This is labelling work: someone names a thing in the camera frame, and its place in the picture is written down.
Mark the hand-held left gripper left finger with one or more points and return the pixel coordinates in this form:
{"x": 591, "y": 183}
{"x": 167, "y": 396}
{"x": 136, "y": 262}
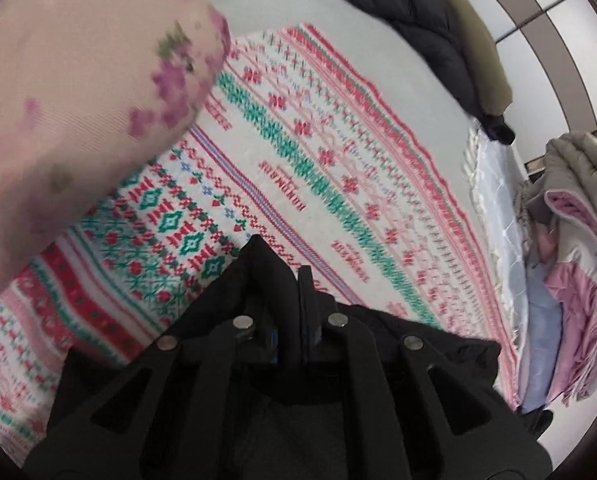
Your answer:
{"x": 258, "y": 347}

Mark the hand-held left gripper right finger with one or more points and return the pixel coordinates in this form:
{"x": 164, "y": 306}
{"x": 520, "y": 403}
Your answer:
{"x": 323, "y": 350}

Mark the black button coat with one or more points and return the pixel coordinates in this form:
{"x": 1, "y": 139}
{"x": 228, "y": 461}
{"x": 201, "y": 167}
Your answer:
{"x": 271, "y": 280}

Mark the patterned knit blanket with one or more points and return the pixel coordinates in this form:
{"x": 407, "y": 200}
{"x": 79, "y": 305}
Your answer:
{"x": 328, "y": 160}

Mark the blue folded blanket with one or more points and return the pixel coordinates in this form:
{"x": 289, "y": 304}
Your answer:
{"x": 543, "y": 340}

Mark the pink white folded duvet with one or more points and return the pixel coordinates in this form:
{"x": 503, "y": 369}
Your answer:
{"x": 578, "y": 285}

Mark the floral pink pillow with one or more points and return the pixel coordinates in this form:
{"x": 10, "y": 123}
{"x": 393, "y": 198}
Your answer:
{"x": 68, "y": 110}

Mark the grey pillow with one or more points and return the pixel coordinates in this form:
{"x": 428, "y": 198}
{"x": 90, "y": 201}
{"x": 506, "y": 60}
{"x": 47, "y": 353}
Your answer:
{"x": 573, "y": 160}

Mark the olive jacket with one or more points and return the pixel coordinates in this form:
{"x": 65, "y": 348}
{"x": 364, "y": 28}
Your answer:
{"x": 483, "y": 60}

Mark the dark navy puffer jacket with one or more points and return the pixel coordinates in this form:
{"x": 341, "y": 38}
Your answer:
{"x": 408, "y": 15}

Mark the white sliding door wardrobe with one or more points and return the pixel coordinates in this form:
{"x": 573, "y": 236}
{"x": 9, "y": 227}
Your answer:
{"x": 553, "y": 20}

